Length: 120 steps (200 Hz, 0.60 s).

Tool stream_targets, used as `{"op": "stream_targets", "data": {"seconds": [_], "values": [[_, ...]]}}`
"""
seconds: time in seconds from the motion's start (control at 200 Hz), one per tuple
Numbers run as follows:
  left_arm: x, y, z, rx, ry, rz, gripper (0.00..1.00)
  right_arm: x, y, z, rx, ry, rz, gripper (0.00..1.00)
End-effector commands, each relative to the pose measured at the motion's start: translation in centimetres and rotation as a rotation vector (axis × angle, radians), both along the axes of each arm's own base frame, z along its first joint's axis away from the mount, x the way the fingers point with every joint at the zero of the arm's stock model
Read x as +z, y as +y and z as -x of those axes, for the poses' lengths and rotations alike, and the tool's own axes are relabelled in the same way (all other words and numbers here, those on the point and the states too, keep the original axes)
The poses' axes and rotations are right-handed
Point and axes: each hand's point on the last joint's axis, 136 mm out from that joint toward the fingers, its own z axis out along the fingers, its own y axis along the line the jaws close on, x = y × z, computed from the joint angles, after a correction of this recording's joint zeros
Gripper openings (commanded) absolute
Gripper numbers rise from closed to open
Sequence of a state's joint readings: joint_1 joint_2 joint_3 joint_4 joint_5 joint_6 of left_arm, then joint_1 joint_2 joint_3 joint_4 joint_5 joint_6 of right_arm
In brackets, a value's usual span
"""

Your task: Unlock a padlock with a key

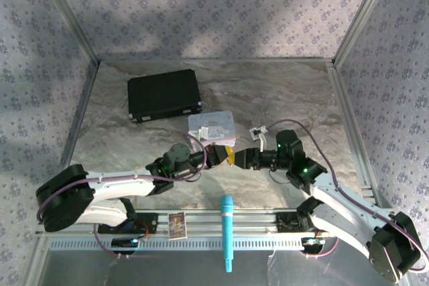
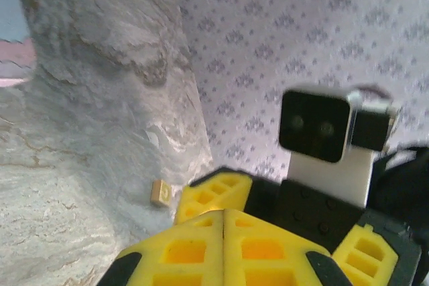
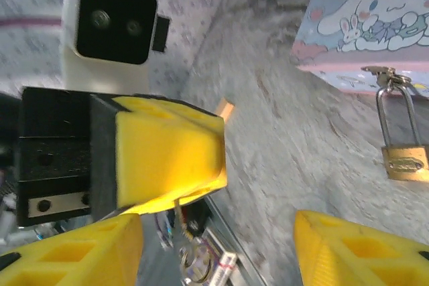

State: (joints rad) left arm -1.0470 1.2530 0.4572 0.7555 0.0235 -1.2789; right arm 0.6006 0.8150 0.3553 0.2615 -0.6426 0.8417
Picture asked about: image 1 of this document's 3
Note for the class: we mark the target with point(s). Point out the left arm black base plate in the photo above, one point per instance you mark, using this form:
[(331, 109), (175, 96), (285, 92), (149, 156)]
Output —
[(152, 222)]

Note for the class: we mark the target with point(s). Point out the aluminium side rail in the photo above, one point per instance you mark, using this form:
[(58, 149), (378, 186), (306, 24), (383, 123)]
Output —
[(348, 108), (76, 125)]

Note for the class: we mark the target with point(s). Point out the aluminium rear rail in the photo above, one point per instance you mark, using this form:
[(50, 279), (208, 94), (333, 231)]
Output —
[(218, 60)]

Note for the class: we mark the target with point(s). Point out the small brass padlock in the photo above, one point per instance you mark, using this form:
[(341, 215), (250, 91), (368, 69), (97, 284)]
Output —
[(230, 157)]

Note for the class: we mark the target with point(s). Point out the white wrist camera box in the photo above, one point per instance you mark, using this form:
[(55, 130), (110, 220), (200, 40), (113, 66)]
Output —
[(203, 133), (259, 132)]

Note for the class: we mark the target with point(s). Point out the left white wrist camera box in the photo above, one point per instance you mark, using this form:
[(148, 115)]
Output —
[(203, 133)]

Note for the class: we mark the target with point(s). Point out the left small circuit board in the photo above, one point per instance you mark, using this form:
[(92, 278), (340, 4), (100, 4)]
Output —
[(124, 242)]

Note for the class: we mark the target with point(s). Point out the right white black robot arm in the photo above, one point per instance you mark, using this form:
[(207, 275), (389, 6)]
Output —
[(348, 219)]

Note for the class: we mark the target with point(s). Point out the cyan marker pen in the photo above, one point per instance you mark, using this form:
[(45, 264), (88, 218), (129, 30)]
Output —
[(226, 225)]

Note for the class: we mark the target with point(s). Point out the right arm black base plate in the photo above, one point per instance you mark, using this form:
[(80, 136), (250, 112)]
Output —
[(285, 222)]

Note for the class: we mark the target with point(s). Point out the aluminium frame post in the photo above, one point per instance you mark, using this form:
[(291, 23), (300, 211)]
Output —
[(69, 14), (362, 14)]

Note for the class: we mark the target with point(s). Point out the black hard case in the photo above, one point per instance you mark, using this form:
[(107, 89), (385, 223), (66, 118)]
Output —
[(162, 93)]

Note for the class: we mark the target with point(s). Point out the grey metal panel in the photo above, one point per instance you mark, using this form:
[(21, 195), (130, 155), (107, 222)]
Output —
[(167, 269)]

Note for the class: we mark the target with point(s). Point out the right small circuit board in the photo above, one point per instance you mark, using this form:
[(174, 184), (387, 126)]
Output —
[(311, 242)]

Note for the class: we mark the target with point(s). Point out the small circuit board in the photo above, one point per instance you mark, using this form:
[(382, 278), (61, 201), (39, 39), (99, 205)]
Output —
[(124, 242), (311, 242)]

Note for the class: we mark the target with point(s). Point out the purple picture card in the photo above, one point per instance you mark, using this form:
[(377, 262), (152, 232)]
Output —
[(177, 225)]

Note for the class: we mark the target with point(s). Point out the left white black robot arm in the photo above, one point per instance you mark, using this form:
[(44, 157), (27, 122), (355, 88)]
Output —
[(117, 187)]

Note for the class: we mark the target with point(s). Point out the pastel cartoon tin box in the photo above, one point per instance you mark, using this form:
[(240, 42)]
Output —
[(221, 125)]

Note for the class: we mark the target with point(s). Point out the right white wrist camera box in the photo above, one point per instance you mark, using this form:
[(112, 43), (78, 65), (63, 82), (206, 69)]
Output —
[(259, 132)]

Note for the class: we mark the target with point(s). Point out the aluminium mounting rail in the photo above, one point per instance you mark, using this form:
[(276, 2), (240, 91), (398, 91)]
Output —
[(201, 219)]

